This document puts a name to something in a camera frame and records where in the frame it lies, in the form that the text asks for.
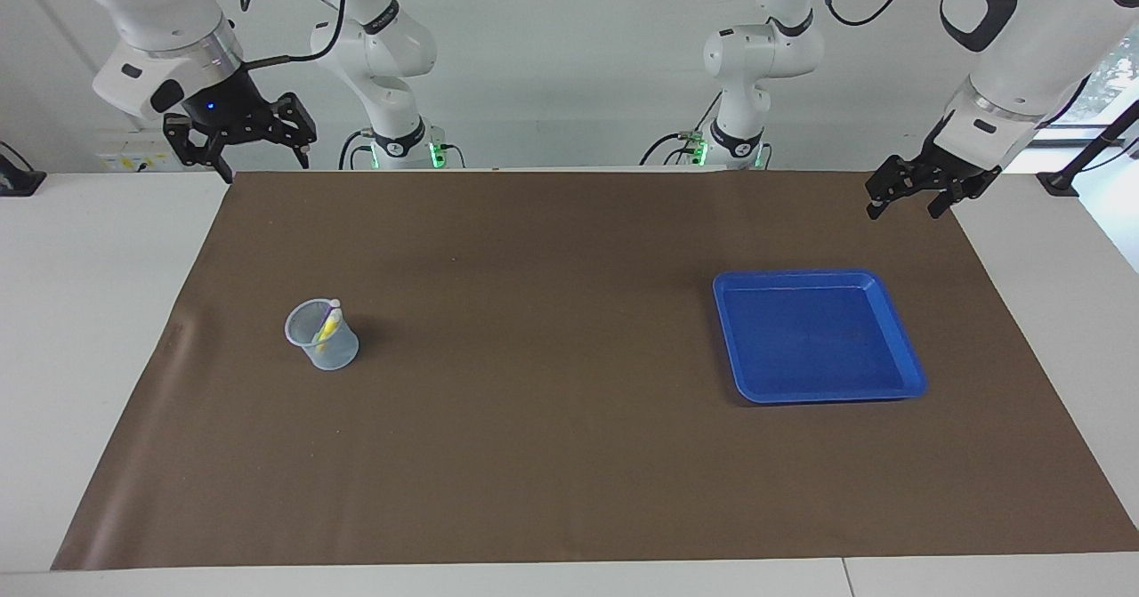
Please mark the light blue mesh pen cup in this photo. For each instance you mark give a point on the light blue mesh pen cup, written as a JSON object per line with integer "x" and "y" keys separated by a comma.
{"x": 343, "y": 357}

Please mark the blue plastic tray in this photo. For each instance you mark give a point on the blue plastic tray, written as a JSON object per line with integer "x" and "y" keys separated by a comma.
{"x": 814, "y": 339}

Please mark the window with green foliage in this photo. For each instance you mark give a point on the window with green foliage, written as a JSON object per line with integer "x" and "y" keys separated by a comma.
{"x": 1117, "y": 68}

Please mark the green pen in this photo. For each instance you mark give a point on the green pen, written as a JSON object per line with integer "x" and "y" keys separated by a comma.
{"x": 322, "y": 339}

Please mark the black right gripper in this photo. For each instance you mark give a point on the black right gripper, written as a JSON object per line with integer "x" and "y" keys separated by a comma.
{"x": 231, "y": 112}

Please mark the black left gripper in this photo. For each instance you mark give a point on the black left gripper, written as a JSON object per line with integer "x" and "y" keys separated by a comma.
{"x": 948, "y": 165}

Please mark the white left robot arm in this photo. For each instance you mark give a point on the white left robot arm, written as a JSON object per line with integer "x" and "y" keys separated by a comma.
{"x": 1032, "y": 54}

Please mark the brown table mat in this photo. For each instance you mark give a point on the brown table mat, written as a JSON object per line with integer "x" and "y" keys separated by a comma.
{"x": 552, "y": 455}

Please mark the white wall socket box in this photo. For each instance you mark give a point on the white wall socket box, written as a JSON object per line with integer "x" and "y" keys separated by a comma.
{"x": 125, "y": 157}

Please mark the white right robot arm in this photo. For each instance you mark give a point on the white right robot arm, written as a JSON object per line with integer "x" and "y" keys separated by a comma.
{"x": 160, "y": 10}

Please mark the black clamp stand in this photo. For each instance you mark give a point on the black clamp stand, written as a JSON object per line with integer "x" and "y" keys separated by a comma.
{"x": 1081, "y": 157}

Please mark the black table clamp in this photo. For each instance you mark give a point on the black table clamp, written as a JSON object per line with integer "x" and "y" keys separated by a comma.
{"x": 18, "y": 179}

